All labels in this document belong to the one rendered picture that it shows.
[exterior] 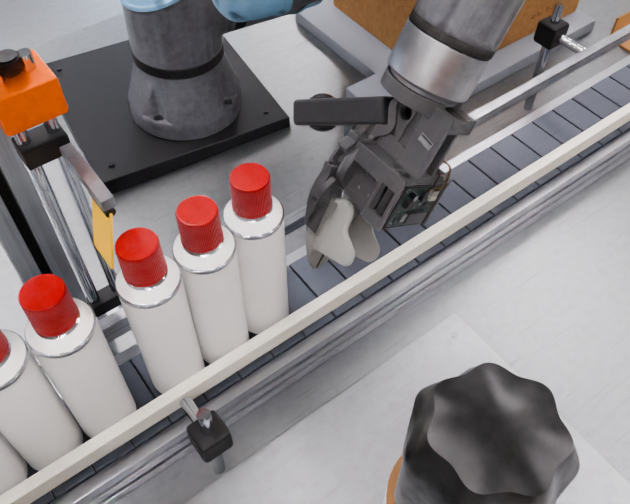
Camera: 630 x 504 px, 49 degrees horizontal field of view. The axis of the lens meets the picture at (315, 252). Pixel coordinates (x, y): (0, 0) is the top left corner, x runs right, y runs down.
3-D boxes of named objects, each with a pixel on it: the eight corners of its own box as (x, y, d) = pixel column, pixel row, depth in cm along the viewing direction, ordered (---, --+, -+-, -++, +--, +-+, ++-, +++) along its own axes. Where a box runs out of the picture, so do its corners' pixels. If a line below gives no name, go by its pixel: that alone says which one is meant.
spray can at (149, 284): (167, 410, 65) (118, 283, 49) (142, 369, 68) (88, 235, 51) (216, 381, 67) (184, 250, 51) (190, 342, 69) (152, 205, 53)
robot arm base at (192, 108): (145, 152, 90) (131, 90, 82) (119, 82, 98) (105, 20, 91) (256, 124, 94) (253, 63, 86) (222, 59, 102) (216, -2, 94)
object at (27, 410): (40, 487, 61) (-60, 375, 44) (17, 441, 63) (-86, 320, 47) (95, 452, 63) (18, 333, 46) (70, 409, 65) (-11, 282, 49)
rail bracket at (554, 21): (551, 135, 95) (589, 30, 82) (512, 106, 99) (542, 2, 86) (567, 125, 96) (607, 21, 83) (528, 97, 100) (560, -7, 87)
